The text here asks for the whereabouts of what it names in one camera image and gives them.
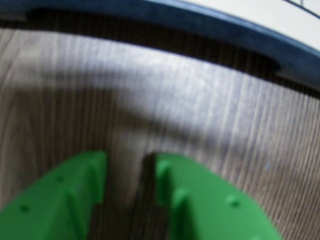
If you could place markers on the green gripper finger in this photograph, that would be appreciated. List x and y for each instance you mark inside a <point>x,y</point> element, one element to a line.
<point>50,205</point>
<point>200,200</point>

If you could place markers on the white gridded go board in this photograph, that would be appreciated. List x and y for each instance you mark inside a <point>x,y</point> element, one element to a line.
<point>225,27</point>

